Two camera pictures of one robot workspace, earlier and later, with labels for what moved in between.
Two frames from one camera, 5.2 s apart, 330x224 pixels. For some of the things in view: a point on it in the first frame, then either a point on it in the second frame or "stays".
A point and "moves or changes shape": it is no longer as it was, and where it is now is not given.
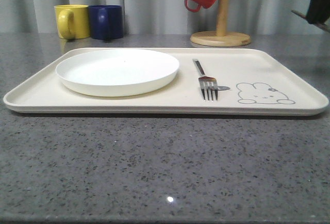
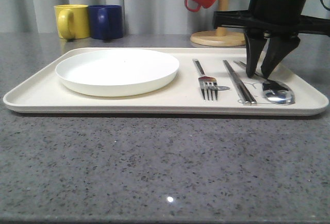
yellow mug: [73, 21] stays
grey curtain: [156, 5] stays
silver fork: [209, 84] stays
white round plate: [117, 73] stays
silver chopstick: [320, 26] moves or changes shape
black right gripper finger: [318, 10] -> [275, 10]
